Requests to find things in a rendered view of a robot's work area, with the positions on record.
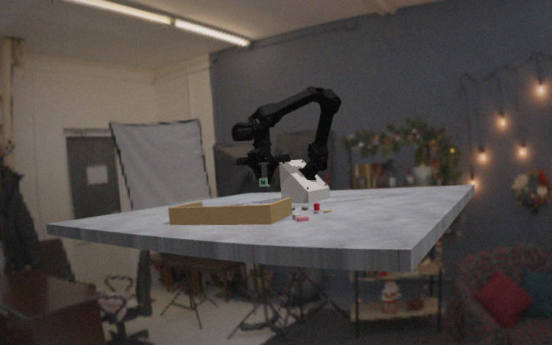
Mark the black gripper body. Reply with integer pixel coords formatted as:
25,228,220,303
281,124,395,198
236,139,291,166

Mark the green letter block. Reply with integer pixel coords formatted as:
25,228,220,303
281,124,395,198
258,177,270,187

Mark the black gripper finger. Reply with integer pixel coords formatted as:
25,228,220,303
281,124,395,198
248,165,262,183
266,163,279,184

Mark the tan cardboard box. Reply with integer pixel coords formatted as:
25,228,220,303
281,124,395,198
168,194,293,226

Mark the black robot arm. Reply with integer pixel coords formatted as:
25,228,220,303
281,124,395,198
232,86,341,180

